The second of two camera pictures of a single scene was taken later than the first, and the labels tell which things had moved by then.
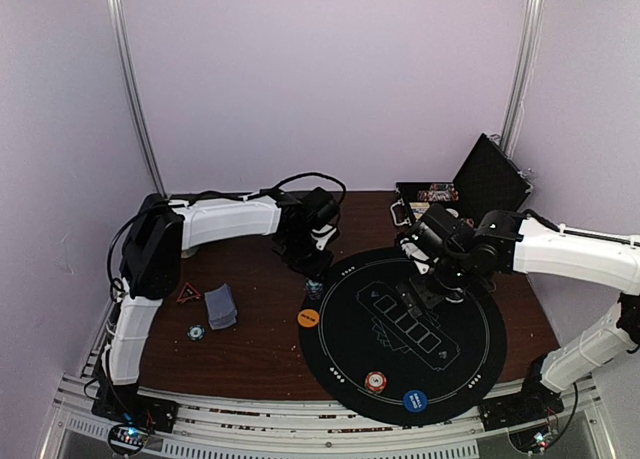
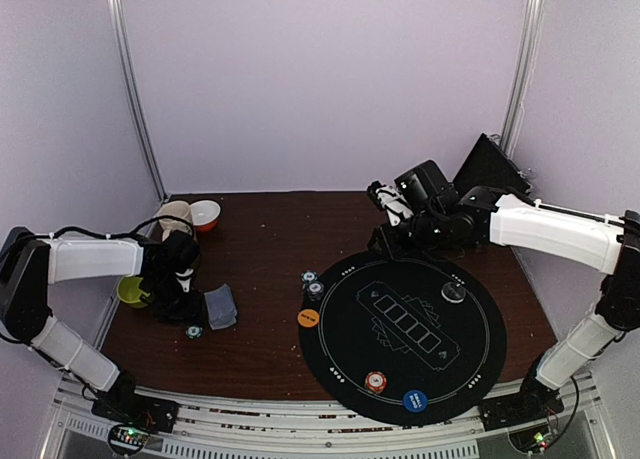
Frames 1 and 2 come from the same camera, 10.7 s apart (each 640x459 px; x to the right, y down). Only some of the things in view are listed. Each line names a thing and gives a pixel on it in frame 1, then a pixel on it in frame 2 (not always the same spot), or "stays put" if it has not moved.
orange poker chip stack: (375, 381) stays put
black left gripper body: (301, 256) → (169, 301)
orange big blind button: (308, 317) stays put
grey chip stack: (314, 289) stays put
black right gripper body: (426, 289) → (388, 236)
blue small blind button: (415, 400) stays put
